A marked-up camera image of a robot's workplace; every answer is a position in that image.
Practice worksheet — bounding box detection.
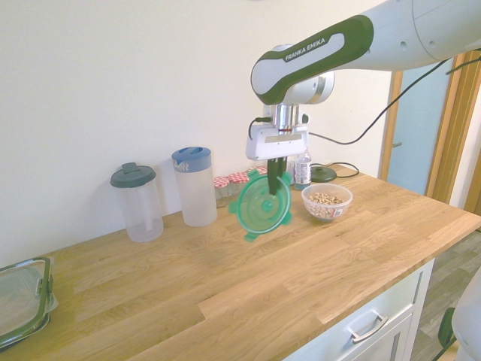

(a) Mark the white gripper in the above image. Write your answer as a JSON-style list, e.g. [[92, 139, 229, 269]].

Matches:
[[245, 123, 310, 197]]

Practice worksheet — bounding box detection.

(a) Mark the green round container lid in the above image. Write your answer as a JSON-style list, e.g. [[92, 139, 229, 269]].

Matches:
[[228, 167, 295, 242]]

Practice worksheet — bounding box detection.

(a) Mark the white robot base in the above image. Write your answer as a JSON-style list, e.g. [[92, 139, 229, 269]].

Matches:
[[449, 270, 481, 361]]

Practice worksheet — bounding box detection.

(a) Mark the glass jar red checkered lid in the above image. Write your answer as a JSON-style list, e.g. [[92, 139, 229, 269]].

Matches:
[[213, 175, 231, 208], [228, 171, 247, 197]]

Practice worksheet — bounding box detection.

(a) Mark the clear round food container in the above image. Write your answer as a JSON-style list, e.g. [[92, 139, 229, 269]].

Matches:
[[301, 183, 354, 223]]

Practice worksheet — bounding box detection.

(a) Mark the dark round lid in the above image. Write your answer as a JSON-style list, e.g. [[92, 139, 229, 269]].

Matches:
[[310, 166, 337, 185]]

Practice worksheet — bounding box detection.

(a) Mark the clear pitcher blue lid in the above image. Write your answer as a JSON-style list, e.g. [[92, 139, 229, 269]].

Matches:
[[171, 146, 218, 228]]

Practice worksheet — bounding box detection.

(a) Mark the clear pitcher dark lid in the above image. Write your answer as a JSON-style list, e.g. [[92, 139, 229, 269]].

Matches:
[[109, 162, 165, 244]]

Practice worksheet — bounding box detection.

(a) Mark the hint water bottle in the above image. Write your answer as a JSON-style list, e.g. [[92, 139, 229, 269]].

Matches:
[[293, 148, 313, 191]]

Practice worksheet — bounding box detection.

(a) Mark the white kitchen cabinet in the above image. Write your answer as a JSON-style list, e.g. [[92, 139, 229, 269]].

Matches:
[[289, 257, 437, 361]]

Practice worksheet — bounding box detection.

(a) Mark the dark green curved object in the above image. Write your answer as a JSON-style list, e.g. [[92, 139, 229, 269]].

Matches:
[[437, 307, 458, 355]]

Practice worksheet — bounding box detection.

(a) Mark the ring cereal pile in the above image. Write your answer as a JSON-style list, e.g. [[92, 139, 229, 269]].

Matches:
[[306, 192, 345, 221]]

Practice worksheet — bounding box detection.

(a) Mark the black kettle power cord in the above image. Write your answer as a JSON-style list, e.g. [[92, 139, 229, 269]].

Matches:
[[322, 161, 360, 178]]

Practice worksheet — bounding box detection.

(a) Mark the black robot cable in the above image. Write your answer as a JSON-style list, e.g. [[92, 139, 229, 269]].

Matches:
[[247, 48, 481, 146]]

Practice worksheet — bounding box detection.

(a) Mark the metal drawer handle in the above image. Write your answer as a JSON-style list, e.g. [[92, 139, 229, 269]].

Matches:
[[346, 314, 389, 344]]

